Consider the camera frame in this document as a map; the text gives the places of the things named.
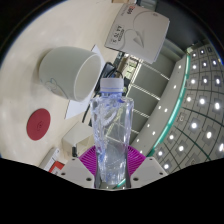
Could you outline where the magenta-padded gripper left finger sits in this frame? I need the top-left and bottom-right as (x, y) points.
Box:
(58, 146), (100, 189)

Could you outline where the small open white box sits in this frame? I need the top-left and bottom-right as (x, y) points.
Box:
(61, 120), (95, 157)

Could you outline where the clear plastic water bottle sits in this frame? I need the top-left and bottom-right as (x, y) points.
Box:
(89, 77), (135, 187)

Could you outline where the printed white paper sheet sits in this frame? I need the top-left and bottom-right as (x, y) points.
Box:
(64, 44), (108, 120)

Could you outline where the ceiling lights group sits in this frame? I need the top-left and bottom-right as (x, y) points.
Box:
(146, 43), (224, 173)

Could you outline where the white paper ream carton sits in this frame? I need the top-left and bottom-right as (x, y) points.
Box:
(104, 2), (171, 65)

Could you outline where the white ceramic mug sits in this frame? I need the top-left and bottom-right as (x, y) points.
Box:
(38, 45), (103, 103)

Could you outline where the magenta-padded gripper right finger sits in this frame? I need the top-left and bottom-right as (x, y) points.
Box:
(125, 146), (169, 189)

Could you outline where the flat round red coaster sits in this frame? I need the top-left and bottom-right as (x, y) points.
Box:
(26, 107), (52, 142)

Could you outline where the small white packet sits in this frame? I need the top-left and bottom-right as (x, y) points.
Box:
(39, 147), (62, 168)

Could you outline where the black desk phone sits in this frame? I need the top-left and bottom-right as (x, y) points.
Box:
(83, 61), (126, 127)

